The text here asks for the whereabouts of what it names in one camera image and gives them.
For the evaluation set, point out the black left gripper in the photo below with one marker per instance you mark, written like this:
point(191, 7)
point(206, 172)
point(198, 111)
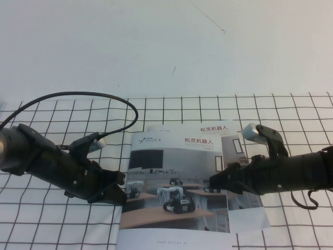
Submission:
point(86, 179)

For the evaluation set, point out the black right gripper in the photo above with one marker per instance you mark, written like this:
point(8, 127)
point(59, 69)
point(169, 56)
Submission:
point(257, 177)

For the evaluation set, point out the AgileX robotics catalogue booklet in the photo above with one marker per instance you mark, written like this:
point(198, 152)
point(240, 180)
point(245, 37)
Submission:
point(249, 216)
point(169, 161)

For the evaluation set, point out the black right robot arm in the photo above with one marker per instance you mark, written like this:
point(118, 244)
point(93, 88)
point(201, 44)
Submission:
point(307, 169)

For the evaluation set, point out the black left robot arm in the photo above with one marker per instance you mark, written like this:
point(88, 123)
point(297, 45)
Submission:
point(31, 156)

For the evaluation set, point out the white black-grid tablecloth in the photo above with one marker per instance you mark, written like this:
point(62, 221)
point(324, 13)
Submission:
point(52, 224)

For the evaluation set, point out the right wrist camera black silver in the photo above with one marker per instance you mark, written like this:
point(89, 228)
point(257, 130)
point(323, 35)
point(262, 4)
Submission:
point(270, 138)

